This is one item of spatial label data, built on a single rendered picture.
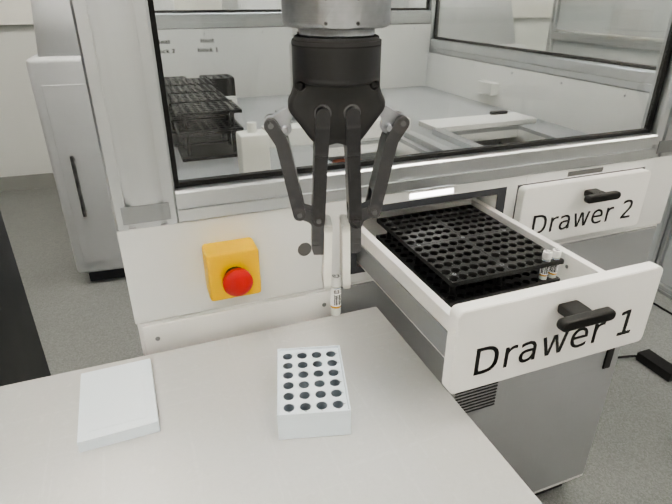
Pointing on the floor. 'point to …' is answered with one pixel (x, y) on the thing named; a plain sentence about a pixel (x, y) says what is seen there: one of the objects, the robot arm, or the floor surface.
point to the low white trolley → (260, 432)
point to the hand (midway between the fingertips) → (336, 252)
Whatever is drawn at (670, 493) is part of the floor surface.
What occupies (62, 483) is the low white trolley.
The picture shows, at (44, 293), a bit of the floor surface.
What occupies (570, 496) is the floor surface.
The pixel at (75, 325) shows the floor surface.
